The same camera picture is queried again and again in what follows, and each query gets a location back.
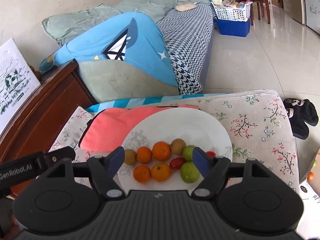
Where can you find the orange top left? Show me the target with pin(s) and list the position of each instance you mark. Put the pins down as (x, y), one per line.
(144, 155)

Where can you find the blue plastic bin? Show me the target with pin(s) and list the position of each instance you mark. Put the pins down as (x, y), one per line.
(234, 28)

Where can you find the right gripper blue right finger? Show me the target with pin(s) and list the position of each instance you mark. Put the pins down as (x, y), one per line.
(214, 171)

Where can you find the orange top right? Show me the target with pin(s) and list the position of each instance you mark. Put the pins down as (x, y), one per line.
(161, 151)

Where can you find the orange in cardboard box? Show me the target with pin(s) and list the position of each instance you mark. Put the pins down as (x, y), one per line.
(310, 176)

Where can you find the white plastic basket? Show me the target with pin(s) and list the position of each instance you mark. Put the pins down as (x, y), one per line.
(234, 14)

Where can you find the orange bottom right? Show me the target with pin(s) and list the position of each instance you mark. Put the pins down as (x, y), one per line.
(161, 172)

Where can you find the green sofa armrest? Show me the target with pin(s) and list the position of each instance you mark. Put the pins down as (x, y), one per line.
(108, 80)

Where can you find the cardboard box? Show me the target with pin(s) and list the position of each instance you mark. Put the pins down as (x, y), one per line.
(307, 162)

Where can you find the green blanket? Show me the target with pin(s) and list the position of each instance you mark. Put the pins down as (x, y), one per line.
(65, 27)

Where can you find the brown kiwi right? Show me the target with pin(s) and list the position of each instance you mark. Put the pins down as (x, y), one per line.
(177, 146)

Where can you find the green fruit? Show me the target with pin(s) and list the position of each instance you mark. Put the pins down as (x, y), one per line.
(188, 152)
(189, 173)

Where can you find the orange bottom left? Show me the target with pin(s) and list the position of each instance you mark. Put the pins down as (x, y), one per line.
(142, 174)

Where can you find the black slipper far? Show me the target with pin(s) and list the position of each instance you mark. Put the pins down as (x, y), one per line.
(306, 109)

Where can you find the dark wooden side table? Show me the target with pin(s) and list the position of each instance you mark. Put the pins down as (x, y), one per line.
(38, 123)

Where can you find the red tomato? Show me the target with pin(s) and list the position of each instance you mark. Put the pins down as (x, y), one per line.
(177, 163)
(211, 154)

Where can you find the green fruit upper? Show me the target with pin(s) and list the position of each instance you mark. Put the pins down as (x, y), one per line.
(188, 152)

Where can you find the brown kiwi left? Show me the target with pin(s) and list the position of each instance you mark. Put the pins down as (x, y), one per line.
(130, 157)

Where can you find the red tomato centre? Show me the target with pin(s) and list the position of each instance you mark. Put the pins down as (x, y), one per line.
(177, 163)

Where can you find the houndstooth sofa cover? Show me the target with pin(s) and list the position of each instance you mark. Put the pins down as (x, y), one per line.
(188, 37)

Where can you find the brown kiwi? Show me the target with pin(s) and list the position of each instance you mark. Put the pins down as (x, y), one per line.
(130, 157)
(177, 146)

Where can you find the red tomato right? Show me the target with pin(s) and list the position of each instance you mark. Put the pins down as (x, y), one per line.
(211, 154)

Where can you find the black slipper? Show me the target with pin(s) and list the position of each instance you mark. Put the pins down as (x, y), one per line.
(299, 128)
(306, 109)

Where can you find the coral pink towel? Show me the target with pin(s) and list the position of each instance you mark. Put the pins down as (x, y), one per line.
(109, 128)

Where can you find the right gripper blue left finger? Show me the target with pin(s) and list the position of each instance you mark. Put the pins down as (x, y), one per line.
(103, 170)

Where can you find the white milk carton box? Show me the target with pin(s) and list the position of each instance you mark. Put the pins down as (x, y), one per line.
(18, 82)

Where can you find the white round plate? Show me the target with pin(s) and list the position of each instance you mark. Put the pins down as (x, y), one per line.
(194, 126)

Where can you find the silver refrigerator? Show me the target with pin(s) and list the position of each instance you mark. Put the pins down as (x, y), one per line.
(305, 12)

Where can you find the green fruit lower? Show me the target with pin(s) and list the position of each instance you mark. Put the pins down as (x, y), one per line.
(189, 173)

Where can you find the black slipper near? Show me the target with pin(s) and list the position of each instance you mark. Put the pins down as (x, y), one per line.
(299, 128)

